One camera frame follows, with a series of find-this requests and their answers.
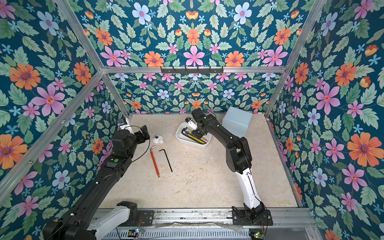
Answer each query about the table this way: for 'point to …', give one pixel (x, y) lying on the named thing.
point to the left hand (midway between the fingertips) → (139, 127)
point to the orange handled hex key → (204, 139)
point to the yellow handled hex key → (196, 139)
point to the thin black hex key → (167, 158)
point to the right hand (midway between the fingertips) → (198, 131)
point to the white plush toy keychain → (158, 139)
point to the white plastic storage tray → (181, 139)
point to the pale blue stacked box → (237, 121)
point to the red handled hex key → (152, 155)
